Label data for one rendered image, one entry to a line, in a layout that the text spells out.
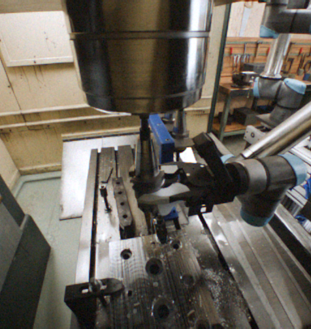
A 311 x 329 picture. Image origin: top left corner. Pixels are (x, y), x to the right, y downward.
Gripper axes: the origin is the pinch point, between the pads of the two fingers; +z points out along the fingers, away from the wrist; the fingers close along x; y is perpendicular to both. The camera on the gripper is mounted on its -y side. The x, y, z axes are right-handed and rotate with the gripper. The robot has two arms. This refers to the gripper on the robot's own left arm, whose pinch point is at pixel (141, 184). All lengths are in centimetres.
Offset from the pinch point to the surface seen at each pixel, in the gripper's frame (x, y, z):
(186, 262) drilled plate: -3.7, 26.3, -10.3
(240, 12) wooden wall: 272, -48, -181
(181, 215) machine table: 18.5, 35.2, -17.0
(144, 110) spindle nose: -7.8, -16.7, 0.1
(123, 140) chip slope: 96, 42, 1
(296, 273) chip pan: -5, 58, -62
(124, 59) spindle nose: -7.6, -21.4, 1.6
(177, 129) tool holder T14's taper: 23.9, 1.4, -14.4
